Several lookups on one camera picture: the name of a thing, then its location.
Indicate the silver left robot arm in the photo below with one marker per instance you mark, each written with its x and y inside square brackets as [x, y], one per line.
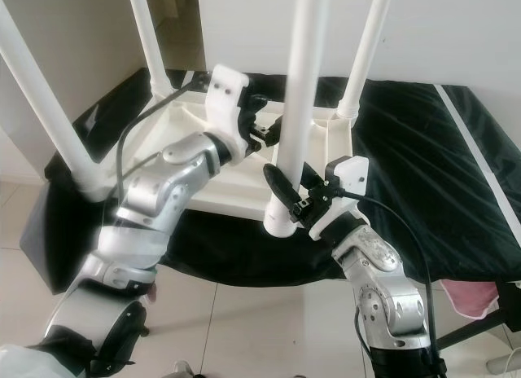
[171, 182]

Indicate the white plastic children table top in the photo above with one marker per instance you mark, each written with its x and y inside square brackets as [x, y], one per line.
[228, 204]

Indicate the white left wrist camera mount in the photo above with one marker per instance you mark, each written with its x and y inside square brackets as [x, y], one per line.
[228, 97]

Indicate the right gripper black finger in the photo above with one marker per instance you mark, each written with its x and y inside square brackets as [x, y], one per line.
[313, 176]
[283, 187]

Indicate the black metal table leg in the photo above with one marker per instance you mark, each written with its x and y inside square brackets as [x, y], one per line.
[476, 325]

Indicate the black plastic table cover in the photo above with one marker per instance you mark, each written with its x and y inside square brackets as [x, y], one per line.
[415, 150]

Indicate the pink plastic object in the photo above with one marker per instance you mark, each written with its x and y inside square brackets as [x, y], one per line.
[472, 301]

